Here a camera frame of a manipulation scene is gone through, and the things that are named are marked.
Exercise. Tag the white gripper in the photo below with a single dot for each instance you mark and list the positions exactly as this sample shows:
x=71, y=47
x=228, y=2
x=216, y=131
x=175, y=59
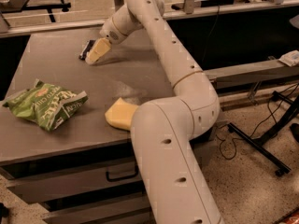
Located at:
x=108, y=32

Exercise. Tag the dark blue rxbar wrapper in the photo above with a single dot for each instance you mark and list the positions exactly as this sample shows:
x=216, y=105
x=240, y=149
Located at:
x=86, y=49

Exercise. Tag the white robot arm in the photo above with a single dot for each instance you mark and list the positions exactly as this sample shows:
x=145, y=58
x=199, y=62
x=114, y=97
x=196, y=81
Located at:
x=161, y=130

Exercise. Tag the yellow sponge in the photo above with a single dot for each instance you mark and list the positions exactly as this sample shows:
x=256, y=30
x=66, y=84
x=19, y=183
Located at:
x=120, y=114

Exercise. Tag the green chip bag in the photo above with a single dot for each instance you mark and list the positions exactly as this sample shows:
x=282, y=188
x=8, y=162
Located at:
x=47, y=105

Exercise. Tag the grey drawer cabinet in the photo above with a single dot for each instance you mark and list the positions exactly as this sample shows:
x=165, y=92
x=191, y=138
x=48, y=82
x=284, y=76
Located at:
x=66, y=169

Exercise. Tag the black stand base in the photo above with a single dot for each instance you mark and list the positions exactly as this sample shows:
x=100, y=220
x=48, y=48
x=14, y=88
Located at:
x=258, y=143

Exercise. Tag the grey metal rail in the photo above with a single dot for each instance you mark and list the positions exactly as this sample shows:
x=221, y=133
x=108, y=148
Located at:
x=172, y=15

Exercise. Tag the black drawer handle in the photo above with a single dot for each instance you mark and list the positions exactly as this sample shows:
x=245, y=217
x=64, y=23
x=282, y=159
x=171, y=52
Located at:
x=109, y=178

